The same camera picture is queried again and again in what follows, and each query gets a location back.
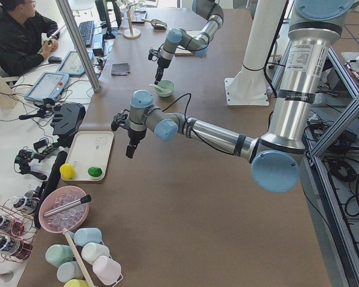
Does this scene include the white plastic cup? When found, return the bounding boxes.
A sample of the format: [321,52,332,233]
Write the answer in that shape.
[81,242,110,265]

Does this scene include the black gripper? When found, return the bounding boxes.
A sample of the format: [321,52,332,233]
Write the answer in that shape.
[111,109,147,158]
[148,47,171,85]

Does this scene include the pink bowl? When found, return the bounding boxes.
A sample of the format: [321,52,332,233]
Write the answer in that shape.
[38,185,91,234]

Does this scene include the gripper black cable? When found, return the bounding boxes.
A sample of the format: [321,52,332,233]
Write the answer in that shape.
[160,92,240,156]

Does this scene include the pink plastic cup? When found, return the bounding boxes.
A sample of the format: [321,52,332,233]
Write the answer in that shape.
[92,255,123,285]

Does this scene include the wooden cup rack pole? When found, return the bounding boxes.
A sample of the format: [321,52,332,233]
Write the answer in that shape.
[62,228,95,287]

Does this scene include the black computer mouse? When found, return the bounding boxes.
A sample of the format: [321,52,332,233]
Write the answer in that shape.
[48,56,62,63]

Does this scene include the black keyboard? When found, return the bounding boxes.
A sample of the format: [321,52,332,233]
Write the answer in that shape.
[78,20,95,47]

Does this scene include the copper wire bottle rack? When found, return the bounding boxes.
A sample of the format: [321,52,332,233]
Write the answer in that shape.
[0,200,38,263]

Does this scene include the metal scoop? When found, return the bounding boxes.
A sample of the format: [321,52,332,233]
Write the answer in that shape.
[142,19,168,30]

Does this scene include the upper teach pendant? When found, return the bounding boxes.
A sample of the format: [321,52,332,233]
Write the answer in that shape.
[56,50,85,77]

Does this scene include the pale blue plastic cup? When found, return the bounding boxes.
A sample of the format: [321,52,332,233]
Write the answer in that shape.
[57,261,84,283]

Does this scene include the lower teach pendant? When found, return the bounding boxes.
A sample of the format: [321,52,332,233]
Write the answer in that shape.
[25,72,69,102]

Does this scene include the grey folded cloth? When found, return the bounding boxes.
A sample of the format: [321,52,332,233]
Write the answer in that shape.
[111,63,130,76]

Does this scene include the green lime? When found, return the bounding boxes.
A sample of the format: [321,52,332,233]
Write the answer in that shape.
[87,166,103,178]

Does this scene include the teach pendant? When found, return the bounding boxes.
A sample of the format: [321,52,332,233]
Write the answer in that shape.
[56,50,85,77]
[25,72,69,102]

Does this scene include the bamboo cutting board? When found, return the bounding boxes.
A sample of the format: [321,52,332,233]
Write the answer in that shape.
[175,30,208,58]

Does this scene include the white ceramic spoon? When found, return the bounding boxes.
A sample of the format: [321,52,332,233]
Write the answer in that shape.
[149,84,166,93]

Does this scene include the yellow lemon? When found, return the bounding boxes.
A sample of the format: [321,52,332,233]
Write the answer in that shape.
[59,163,75,180]

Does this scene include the seated person black shirt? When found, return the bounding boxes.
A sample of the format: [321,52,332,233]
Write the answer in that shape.
[0,1,59,77]

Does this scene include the wooden cup tree stand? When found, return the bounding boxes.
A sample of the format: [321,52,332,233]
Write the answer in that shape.
[123,1,141,39]

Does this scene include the mint green bowl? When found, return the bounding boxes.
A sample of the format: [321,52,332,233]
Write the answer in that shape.
[154,80,175,97]

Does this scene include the aluminium frame post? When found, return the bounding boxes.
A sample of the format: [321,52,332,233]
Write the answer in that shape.
[56,0,101,92]

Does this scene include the black monitor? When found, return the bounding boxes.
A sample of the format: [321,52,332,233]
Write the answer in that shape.
[95,0,123,39]

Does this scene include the metal muddler in bowl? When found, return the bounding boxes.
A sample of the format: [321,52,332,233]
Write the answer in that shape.
[43,194,92,218]

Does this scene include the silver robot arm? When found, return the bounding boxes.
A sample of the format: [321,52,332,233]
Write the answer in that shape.
[148,1,224,84]
[109,1,354,193]

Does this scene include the yellow plastic cup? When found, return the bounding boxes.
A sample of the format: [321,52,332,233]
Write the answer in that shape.
[63,279,89,287]

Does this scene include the green plastic cup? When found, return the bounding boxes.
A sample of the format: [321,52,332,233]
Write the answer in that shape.
[45,245,74,268]

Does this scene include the cream tray with bear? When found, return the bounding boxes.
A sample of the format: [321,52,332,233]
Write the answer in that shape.
[61,131,114,182]

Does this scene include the white pedestal column base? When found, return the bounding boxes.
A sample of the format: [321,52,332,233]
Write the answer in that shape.
[225,0,288,106]

